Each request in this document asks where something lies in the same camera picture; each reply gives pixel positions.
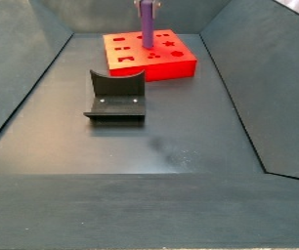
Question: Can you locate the black curved peg holder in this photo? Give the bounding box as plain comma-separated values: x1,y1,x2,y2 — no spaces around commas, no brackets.
84,70,147,119

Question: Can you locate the purple round peg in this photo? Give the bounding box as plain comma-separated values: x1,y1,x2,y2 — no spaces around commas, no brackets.
140,0,153,49

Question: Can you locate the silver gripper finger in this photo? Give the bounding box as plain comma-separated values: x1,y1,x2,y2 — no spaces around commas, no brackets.
135,0,141,17
152,0,161,18

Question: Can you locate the red shape-sorting board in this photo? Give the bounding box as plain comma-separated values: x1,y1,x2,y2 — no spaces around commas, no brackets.
102,29,197,82

